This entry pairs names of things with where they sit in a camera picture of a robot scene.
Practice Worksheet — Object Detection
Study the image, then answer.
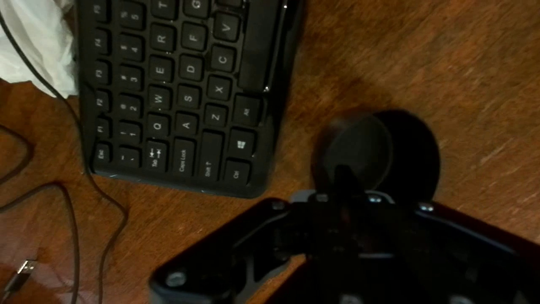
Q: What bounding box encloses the silver USB plug cable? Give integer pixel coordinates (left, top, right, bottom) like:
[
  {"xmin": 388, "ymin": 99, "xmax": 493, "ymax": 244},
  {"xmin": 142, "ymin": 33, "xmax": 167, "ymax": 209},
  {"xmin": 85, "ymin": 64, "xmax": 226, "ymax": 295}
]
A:
[{"xmin": 0, "ymin": 256, "xmax": 42, "ymax": 304}]

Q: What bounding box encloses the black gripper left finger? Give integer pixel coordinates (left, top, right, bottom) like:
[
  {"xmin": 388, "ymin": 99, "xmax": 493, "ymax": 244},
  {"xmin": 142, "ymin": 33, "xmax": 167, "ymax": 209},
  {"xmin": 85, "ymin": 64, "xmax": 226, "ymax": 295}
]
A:
[{"xmin": 149, "ymin": 163, "xmax": 351, "ymax": 304}]

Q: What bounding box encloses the thin black cable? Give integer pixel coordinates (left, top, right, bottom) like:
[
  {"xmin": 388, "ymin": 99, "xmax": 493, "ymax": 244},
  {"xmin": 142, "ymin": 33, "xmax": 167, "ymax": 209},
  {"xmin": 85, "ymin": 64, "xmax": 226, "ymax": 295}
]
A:
[{"xmin": 0, "ymin": 10, "xmax": 132, "ymax": 304}]

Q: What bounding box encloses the crumpled white tissue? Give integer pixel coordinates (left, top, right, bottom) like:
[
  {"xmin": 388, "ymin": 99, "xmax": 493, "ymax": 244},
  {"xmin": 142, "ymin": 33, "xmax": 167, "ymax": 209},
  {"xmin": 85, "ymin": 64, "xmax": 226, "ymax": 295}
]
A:
[{"xmin": 0, "ymin": 0, "xmax": 81, "ymax": 101}]

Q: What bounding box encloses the black computer keyboard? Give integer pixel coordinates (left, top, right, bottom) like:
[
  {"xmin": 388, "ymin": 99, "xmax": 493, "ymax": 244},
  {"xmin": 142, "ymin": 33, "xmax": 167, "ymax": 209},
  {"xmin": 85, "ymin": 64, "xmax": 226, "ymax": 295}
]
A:
[{"xmin": 75, "ymin": 0, "xmax": 309, "ymax": 199}]

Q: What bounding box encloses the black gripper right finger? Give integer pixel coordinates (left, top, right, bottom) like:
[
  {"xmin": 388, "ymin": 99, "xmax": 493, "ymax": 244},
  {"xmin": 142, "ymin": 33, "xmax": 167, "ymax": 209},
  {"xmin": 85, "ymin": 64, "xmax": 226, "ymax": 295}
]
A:
[{"xmin": 350, "ymin": 167, "xmax": 540, "ymax": 304}]

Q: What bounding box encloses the small black pot with handle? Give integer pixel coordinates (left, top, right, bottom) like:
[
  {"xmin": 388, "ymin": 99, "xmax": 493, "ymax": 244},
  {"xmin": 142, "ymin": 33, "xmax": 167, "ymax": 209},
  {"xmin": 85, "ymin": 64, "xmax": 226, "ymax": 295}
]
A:
[{"xmin": 311, "ymin": 108, "xmax": 444, "ymax": 209}]

